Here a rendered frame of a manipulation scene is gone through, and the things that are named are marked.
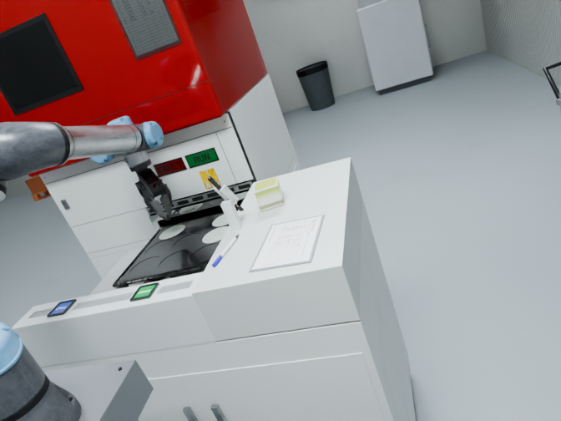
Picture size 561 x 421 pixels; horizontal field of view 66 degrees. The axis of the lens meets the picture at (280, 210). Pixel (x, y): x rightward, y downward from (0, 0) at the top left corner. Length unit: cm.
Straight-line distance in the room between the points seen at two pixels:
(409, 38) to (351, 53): 121
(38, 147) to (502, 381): 168
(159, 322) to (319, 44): 647
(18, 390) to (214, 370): 45
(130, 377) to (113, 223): 93
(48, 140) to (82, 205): 87
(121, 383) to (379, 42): 582
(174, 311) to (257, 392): 30
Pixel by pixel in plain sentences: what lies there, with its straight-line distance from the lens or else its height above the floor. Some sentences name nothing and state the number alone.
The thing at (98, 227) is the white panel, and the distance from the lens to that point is 188.
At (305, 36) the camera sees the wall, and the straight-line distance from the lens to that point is 728.
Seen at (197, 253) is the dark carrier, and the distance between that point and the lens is 134.
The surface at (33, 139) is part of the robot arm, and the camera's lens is 101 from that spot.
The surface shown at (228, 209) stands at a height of 103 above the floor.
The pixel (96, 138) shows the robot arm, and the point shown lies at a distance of 112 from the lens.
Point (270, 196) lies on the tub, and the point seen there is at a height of 100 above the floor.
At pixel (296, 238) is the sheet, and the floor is 97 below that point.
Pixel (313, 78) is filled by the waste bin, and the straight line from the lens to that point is 669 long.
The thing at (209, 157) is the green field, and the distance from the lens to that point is 153.
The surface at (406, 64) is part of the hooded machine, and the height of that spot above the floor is 31.
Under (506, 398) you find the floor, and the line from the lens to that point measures 186.
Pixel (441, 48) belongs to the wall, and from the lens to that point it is 737.
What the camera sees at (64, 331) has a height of 92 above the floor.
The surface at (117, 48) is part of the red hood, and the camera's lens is 151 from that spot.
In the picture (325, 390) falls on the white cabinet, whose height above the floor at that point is 63.
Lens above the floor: 144
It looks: 23 degrees down
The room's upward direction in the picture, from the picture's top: 21 degrees counter-clockwise
